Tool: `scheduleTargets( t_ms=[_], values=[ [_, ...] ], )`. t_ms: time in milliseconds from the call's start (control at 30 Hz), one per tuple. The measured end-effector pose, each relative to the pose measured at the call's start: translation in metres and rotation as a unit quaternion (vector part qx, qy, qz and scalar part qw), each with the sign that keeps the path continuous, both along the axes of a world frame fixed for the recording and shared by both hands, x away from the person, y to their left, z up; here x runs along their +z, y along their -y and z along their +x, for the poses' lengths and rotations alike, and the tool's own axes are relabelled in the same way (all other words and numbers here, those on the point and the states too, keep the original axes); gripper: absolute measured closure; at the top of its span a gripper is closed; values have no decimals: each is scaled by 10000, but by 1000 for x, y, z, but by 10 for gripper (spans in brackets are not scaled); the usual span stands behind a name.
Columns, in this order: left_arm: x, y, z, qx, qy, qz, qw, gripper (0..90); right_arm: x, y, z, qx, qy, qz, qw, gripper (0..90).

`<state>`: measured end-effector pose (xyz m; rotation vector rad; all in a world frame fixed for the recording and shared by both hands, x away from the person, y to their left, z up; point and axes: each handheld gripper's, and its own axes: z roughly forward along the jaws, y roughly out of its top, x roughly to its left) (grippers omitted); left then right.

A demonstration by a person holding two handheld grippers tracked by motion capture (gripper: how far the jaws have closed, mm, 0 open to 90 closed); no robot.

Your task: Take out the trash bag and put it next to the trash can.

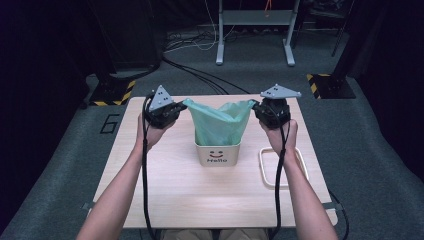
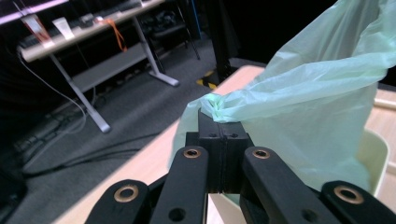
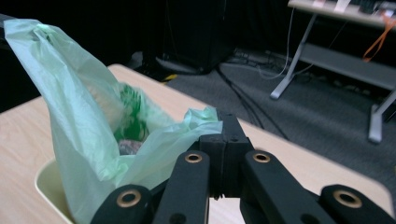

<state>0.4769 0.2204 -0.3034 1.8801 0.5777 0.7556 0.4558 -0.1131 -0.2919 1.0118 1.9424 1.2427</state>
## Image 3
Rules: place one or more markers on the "white metal desk frame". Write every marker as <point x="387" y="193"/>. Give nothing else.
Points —
<point x="342" y="63"/>

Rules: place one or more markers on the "greyish crumpled wad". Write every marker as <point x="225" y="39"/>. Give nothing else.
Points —
<point x="129" y="147"/>

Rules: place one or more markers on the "black cabinet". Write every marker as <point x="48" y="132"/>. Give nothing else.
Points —
<point x="196" y="37"/>

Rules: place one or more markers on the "white plastic bin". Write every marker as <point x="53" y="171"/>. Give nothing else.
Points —
<point x="51" y="183"/>

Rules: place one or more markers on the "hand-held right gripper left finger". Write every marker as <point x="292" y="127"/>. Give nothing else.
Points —
<point x="213" y="165"/>

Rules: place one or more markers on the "green plastic bag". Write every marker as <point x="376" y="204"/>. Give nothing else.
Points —
<point x="81" y="102"/>

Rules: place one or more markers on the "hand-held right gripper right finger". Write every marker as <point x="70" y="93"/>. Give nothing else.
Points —
<point x="235" y="155"/>

